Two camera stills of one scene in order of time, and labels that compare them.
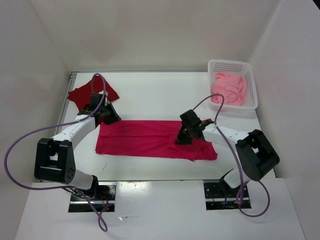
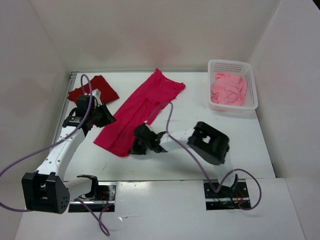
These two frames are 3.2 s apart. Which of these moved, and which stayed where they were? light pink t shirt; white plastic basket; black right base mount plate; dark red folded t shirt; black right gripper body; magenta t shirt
Moved: magenta t shirt; black right gripper body
Stayed: dark red folded t shirt; light pink t shirt; white plastic basket; black right base mount plate
